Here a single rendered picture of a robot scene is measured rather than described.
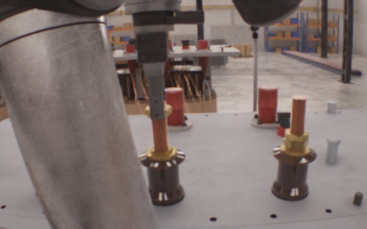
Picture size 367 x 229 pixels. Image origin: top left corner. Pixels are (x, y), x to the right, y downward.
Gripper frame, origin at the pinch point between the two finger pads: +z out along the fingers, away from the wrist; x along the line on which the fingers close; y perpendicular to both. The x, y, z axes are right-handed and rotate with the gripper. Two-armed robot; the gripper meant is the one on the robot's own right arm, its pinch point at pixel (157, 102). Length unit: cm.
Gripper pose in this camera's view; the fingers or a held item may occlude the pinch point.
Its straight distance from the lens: 54.6
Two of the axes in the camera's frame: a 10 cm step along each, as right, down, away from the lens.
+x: 0.3, 2.8, -9.6
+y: -10.0, 0.5, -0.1
